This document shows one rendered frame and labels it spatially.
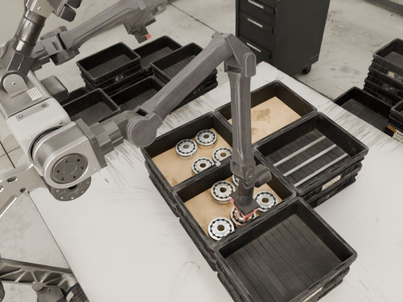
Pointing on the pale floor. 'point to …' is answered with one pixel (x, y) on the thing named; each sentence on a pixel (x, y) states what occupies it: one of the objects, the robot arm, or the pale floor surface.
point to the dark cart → (282, 32)
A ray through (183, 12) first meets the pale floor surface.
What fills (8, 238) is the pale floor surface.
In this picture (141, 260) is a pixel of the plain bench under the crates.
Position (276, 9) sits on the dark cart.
